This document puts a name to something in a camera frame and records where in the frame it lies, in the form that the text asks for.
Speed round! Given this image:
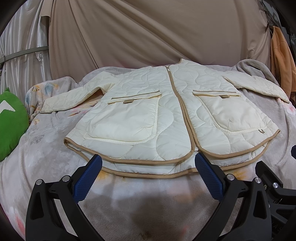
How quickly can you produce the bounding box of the cream quilted jacket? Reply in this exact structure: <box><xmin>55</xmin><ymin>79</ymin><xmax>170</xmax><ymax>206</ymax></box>
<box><xmin>41</xmin><ymin>59</ymin><xmax>288</xmax><ymax>178</ymax></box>

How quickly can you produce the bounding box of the grey floral fleece blanket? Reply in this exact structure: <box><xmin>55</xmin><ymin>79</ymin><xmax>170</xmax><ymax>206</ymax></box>
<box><xmin>0</xmin><ymin>59</ymin><xmax>296</xmax><ymax>241</ymax></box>

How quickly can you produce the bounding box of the orange hanging garment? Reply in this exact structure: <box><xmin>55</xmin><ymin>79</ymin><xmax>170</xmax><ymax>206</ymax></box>
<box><xmin>270</xmin><ymin>26</ymin><xmax>295</xmax><ymax>99</ymax></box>

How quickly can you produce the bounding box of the green pillow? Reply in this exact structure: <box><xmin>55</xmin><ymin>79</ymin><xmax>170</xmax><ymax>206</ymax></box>
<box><xmin>0</xmin><ymin>88</ymin><xmax>29</xmax><ymax>161</ymax></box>

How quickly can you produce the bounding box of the silver satin curtain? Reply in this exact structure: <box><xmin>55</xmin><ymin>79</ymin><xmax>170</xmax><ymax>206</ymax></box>
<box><xmin>1</xmin><ymin>1</ymin><xmax>52</xmax><ymax>101</ymax></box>

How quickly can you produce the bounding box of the beige fabric backdrop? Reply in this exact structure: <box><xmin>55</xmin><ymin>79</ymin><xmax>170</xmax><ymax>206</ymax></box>
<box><xmin>40</xmin><ymin>1</ymin><xmax>271</xmax><ymax>81</ymax></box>

